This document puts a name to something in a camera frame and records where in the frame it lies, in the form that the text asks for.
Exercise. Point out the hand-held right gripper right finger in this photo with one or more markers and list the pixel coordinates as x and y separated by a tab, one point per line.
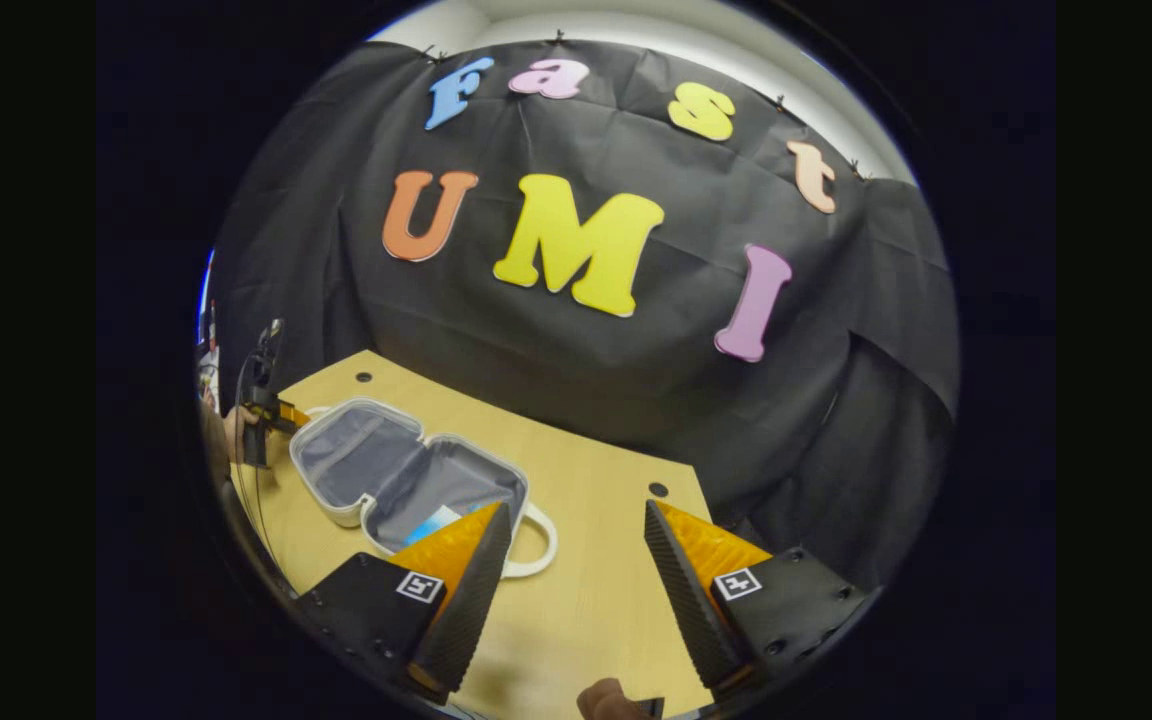
691	600

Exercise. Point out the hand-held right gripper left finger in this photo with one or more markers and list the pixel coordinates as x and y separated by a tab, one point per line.
471	600

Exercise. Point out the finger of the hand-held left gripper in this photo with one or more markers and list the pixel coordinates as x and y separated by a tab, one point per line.
291	412

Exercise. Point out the white suitcase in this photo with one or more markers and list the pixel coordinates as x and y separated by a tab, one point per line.
356	460

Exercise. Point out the black backdrop cloth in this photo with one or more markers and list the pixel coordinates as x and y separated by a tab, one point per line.
636	400

